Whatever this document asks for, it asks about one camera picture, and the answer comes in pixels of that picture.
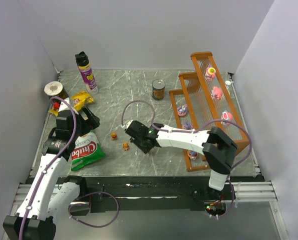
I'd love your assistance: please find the brown tin can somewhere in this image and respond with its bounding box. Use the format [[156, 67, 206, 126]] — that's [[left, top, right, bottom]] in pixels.
[[152, 79, 165, 100]]

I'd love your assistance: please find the orange tiered display shelf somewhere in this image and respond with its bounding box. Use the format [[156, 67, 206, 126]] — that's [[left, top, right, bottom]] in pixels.
[[168, 51, 249, 173]]

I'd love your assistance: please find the orange bear figure middle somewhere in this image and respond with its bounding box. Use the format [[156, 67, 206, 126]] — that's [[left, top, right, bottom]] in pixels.
[[123, 142, 129, 151]]

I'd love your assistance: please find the purple insect spray can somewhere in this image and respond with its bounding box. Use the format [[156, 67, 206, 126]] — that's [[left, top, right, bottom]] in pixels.
[[75, 51, 98, 94]]

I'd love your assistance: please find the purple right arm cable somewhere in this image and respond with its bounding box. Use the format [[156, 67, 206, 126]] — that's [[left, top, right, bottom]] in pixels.
[[120, 99, 252, 173]]

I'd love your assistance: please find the green Chuba cassava chips bag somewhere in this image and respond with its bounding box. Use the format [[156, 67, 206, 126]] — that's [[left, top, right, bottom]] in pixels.
[[71, 131, 106, 172]]

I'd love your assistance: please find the purple cat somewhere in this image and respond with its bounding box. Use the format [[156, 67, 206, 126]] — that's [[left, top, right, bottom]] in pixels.
[[182, 122, 193, 130]]

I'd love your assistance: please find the yellow snack bag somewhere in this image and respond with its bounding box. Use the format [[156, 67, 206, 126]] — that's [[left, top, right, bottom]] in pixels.
[[48, 91, 94, 116]]

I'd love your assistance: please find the pink figure with green hat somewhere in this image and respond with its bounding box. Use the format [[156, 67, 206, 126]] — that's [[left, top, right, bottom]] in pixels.
[[205, 67, 216, 81]]

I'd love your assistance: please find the small orange bear figure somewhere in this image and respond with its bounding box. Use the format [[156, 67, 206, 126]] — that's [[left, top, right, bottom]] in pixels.
[[111, 132, 117, 140]]

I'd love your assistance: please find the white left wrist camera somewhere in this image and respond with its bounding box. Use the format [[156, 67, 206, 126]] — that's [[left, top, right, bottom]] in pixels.
[[58, 97, 78, 114]]

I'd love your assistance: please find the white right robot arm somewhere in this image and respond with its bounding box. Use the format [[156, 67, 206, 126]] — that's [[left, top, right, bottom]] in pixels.
[[125, 120, 238, 191]]

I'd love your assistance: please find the pink round figure teal face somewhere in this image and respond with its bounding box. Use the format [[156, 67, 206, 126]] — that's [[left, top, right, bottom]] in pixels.
[[221, 110, 234, 127]]

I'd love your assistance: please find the purple bunny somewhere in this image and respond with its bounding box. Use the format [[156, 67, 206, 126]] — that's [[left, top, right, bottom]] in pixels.
[[177, 104, 188, 117]]

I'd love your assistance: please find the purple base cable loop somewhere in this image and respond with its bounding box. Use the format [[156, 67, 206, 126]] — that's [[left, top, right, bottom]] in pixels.
[[68, 190, 120, 228]]

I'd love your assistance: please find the purple figure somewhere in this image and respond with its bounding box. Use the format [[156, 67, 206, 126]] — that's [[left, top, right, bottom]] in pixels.
[[187, 150, 198, 160]]

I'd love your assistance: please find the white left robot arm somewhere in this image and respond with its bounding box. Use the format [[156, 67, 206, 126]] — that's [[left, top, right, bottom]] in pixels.
[[3, 107, 100, 240]]

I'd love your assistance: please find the pink pig figure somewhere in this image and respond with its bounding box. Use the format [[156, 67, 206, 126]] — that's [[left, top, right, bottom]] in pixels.
[[211, 86, 223, 101]]

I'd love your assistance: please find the chips tube with white lid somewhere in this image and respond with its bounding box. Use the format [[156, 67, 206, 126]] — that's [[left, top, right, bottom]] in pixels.
[[44, 81, 68, 99]]

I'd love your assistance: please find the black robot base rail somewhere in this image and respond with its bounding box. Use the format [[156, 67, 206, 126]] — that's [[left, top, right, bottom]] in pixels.
[[26, 176, 264, 213]]

